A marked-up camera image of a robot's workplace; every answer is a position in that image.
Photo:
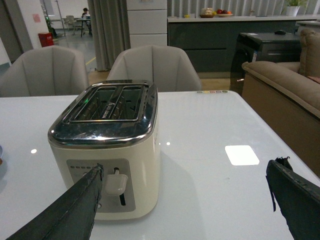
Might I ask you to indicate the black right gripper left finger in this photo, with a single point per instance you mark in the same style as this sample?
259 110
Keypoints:
71 216

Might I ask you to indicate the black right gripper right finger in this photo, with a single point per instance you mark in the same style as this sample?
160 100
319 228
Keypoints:
298 199

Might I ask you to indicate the light blue plate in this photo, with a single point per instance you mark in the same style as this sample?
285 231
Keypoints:
3 164

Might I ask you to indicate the fruit plate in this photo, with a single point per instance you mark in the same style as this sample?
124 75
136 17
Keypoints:
223 13

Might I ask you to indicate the cream chrome two-slot toaster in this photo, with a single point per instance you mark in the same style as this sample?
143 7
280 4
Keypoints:
114 124

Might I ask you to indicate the coloured dot sticker strip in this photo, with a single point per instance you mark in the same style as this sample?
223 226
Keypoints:
212 91

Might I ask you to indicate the grey chair left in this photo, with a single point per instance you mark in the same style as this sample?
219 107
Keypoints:
47 71

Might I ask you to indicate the grey chair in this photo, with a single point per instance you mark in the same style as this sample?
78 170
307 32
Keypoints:
47 71
168 67

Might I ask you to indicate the black appliance box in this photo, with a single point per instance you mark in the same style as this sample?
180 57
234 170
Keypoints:
270 47

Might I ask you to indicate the grey chair right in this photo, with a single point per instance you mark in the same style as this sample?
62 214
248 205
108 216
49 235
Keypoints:
168 67

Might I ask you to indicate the red bin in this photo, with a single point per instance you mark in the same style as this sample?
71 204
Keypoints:
46 39

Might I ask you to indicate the dark grey counter cabinet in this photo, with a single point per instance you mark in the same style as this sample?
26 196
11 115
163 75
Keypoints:
210 43

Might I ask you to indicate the white plant pot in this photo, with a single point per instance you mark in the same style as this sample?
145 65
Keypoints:
292 11

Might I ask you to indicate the grey curtain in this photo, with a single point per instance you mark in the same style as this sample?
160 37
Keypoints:
110 29

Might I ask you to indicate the seated person background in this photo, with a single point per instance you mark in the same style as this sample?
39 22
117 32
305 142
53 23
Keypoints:
86 16

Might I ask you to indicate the white drawer cabinet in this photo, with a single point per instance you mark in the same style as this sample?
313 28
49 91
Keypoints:
147 22

